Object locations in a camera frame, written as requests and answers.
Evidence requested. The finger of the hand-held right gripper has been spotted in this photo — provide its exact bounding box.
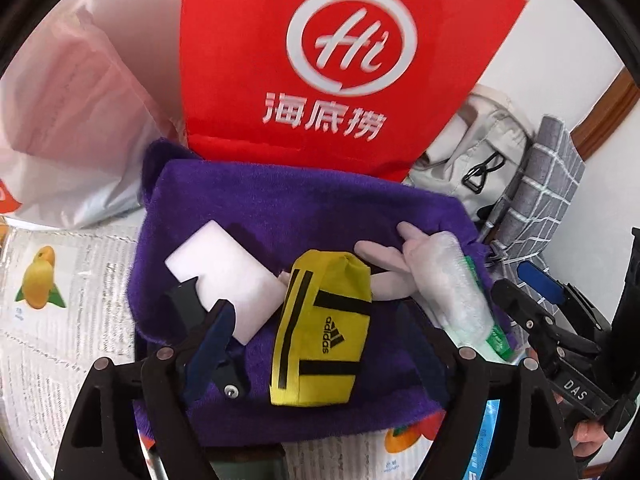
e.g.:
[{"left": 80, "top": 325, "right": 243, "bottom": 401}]
[
  {"left": 491, "top": 280, "right": 601, "bottom": 361},
  {"left": 517, "top": 260, "right": 613, "bottom": 333}
]

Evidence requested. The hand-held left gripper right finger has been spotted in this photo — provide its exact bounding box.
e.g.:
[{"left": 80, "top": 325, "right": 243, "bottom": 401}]
[{"left": 410, "top": 300, "right": 583, "bottom": 480}]

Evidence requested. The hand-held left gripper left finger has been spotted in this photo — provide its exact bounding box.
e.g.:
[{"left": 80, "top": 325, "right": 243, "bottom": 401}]
[{"left": 52, "top": 280, "right": 251, "bottom": 480}]

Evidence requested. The white sponge block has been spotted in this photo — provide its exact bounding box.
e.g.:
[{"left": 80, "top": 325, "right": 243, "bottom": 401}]
[{"left": 164, "top": 220, "right": 286, "bottom": 346}]

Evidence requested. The yellow black-striped pouch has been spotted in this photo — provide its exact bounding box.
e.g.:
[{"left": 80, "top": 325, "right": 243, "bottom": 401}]
[{"left": 269, "top": 249, "right": 373, "bottom": 407}]

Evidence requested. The person's right hand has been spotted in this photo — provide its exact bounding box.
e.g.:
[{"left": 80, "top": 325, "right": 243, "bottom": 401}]
[{"left": 572, "top": 421, "right": 611, "bottom": 462}]

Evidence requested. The blue and white box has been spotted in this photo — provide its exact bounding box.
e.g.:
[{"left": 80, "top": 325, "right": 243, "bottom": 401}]
[{"left": 460, "top": 397, "right": 503, "bottom": 480}]

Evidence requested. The bubble-wrapped green white tube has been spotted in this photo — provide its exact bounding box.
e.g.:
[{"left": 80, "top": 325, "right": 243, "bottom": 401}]
[{"left": 407, "top": 231, "right": 516, "bottom": 363}]

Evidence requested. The grey checkered cloth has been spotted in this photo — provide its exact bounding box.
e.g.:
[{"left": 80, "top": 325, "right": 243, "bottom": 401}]
[{"left": 480, "top": 116, "right": 586, "bottom": 266}]

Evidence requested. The pink rubber glove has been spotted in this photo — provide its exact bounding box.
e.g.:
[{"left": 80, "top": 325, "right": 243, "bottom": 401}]
[{"left": 277, "top": 220, "right": 466, "bottom": 301}]

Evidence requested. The purple towel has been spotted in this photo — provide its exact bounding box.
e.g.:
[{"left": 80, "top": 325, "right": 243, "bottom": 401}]
[{"left": 125, "top": 139, "right": 523, "bottom": 448}]

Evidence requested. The beige backpack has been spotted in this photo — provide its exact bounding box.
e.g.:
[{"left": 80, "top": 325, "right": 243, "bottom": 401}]
[{"left": 407, "top": 85, "right": 536, "bottom": 221}]

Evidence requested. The white plastic bag red print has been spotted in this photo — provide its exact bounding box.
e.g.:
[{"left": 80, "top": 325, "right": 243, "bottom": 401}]
[{"left": 0, "top": 0, "right": 181, "bottom": 231}]

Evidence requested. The red printed bag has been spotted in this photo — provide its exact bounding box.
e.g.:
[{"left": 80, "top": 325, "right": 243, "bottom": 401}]
[{"left": 181, "top": 0, "right": 530, "bottom": 183}]

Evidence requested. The brown wooden frame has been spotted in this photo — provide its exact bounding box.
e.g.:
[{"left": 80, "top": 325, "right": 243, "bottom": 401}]
[{"left": 570, "top": 67, "right": 638, "bottom": 161}]

